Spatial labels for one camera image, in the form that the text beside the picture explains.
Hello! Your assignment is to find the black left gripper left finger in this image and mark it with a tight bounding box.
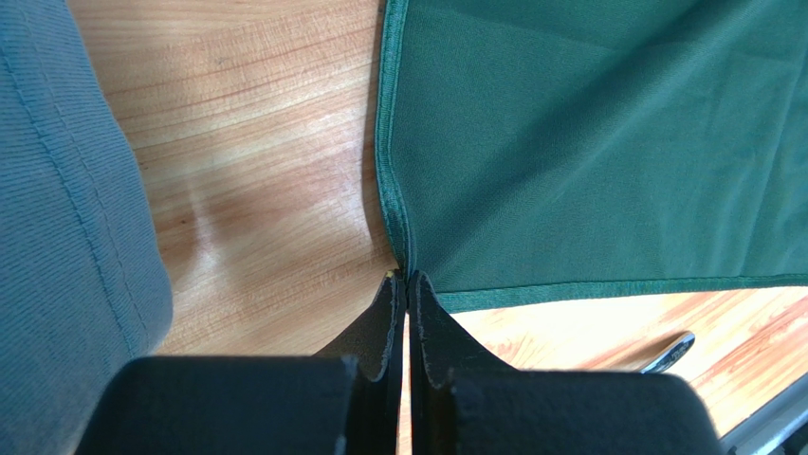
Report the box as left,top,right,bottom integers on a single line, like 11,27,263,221
315,270,407,454

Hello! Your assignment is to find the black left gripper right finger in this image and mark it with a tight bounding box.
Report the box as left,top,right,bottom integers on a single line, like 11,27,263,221
407,271,505,454

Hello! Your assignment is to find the dark green cloth napkin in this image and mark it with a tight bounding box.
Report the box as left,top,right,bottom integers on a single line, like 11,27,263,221
375,1,807,312

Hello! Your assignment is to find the silver metal fork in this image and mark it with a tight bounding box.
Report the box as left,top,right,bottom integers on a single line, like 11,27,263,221
637,332,696,374

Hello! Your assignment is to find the grey-blue hanging shirt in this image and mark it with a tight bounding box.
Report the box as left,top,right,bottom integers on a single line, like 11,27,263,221
1,1,173,454

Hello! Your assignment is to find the aluminium frame rail right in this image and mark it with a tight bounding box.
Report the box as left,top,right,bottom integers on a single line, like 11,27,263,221
720,374,807,455

